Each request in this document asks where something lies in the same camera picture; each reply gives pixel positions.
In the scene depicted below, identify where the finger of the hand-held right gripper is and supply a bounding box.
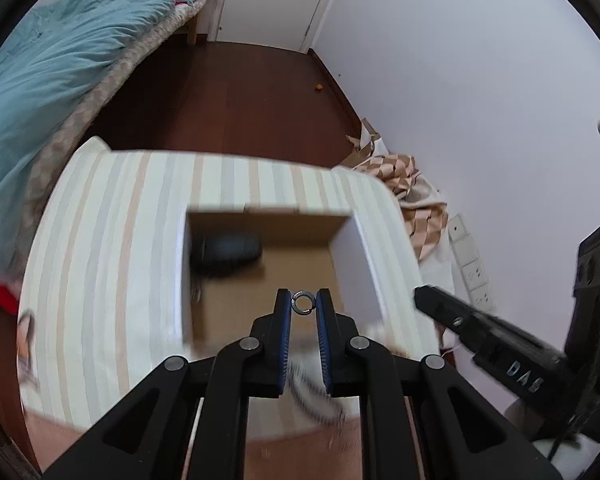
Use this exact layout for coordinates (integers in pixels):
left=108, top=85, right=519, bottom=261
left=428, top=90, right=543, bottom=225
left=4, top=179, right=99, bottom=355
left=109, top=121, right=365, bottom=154
left=413, top=284, right=569, bottom=362

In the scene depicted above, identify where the patterned bed mattress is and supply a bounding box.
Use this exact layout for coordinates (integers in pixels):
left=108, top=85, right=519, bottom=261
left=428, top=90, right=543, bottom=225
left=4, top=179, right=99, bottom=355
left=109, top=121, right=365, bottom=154
left=27, top=0, right=210, bottom=221

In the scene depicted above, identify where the white cardboard box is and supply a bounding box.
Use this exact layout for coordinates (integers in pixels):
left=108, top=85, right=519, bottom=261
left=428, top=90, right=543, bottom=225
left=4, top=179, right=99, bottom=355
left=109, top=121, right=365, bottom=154
left=180, top=206, right=387, bottom=348

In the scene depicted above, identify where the light blue blanket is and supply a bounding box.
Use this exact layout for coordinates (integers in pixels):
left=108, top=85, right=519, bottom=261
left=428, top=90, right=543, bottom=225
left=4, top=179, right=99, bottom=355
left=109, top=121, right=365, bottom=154
left=0, top=0, right=177, bottom=273

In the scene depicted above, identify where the striped tablecloth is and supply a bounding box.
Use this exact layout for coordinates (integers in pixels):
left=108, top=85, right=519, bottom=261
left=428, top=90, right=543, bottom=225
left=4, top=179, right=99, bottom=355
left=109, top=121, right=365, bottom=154
left=17, top=135, right=442, bottom=443

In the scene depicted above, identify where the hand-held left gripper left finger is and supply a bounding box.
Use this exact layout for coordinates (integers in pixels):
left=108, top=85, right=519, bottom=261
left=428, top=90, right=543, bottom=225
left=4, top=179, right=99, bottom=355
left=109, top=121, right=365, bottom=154
left=42, top=287, right=293, bottom=480

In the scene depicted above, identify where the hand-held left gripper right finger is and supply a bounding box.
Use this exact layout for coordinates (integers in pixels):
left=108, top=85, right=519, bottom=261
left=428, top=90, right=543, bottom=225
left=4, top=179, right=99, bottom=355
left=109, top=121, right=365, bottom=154
left=315, top=287, right=563, bottom=480

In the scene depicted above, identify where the black oval object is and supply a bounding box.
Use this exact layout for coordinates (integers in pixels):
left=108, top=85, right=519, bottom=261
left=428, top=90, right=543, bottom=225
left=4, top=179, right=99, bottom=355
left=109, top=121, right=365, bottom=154
left=190, top=232, right=264, bottom=277

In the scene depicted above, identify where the white door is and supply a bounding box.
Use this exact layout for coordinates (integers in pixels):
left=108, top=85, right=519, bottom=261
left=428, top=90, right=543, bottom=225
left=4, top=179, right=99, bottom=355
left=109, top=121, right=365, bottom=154
left=207, top=0, right=353, bottom=55

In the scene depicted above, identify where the black cable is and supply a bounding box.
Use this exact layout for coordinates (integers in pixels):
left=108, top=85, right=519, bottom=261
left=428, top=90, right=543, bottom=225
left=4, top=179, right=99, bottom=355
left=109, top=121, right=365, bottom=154
left=546, top=407, right=587, bottom=462

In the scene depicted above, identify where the silver chain jewelry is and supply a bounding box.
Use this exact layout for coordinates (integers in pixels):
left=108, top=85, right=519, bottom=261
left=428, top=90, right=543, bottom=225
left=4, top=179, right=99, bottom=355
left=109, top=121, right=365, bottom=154
left=286, top=357, right=348, bottom=423

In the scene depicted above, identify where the torn cardboard piece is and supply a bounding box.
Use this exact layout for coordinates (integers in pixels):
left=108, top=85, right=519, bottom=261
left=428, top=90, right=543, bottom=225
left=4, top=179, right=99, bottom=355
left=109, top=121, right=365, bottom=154
left=344, top=118, right=387, bottom=167

